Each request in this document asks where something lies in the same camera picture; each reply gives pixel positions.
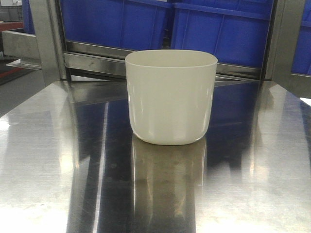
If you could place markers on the right blue storage crate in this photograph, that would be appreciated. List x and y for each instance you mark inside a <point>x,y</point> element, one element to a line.
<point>235,31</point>

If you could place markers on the blue storage crate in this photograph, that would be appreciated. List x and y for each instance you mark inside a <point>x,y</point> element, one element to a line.
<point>235,31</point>
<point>123,24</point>

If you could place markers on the far right blue crate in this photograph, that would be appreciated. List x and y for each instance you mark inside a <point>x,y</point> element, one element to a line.
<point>302,57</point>

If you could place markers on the stainless steel shelf rack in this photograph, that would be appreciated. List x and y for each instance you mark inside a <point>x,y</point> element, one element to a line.
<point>58,58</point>

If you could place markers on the left blue storage crate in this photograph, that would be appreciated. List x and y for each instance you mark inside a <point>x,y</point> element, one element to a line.
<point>123,24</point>

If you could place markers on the white plastic bin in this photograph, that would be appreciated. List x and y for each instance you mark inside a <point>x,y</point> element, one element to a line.
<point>170,94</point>

